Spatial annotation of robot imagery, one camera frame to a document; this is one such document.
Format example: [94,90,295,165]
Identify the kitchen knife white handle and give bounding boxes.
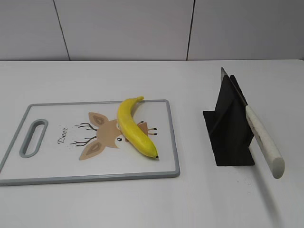
[221,67,285,179]

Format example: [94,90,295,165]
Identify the black knife stand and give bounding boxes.
[203,75,255,166]

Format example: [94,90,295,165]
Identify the yellow plastic banana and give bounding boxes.
[117,96,159,159]

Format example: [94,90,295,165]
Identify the white cutting board grey rim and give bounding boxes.
[0,100,180,186]

